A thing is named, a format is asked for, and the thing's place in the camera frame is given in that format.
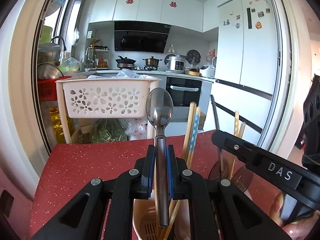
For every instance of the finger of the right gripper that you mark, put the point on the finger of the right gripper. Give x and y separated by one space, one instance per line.
294 180

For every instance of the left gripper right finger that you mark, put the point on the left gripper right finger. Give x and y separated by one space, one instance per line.
217 211

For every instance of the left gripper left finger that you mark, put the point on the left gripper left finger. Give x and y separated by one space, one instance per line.
103 209

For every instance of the dark translucent spoon black handle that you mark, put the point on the dark translucent spoon black handle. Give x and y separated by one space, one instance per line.
242 178

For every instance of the blue patterned chopstick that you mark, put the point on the blue patterned chopstick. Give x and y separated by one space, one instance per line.
193 137

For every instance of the patterned bamboo chopstick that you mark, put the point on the patterned bamboo chopstick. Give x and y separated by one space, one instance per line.
236 132

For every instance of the plain bamboo chopstick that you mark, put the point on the plain bamboo chopstick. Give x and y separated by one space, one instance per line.
191 115

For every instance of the person right hand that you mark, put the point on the person right hand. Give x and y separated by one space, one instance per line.
298 229

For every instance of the white plastic utensil holder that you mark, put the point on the white plastic utensil holder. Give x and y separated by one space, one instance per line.
150 221

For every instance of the pink plastic stool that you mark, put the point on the pink plastic stool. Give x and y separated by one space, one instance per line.
15 211

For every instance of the white refrigerator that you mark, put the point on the white refrigerator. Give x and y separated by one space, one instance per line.
246 67

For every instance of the cream floral plastic basket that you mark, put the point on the cream floral plastic basket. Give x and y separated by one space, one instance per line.
101 98

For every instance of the black built-in oven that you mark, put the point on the black built-in oven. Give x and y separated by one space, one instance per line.
183 91

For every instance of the white rice cooker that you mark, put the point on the white rice cooker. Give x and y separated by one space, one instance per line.
176 64

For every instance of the black wok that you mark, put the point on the black wok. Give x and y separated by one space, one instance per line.
124 60

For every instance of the bronze cooking pot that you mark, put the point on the bronze cooking pot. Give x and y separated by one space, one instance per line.
152 62

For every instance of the black range hood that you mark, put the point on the black range hood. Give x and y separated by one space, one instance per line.
140 36

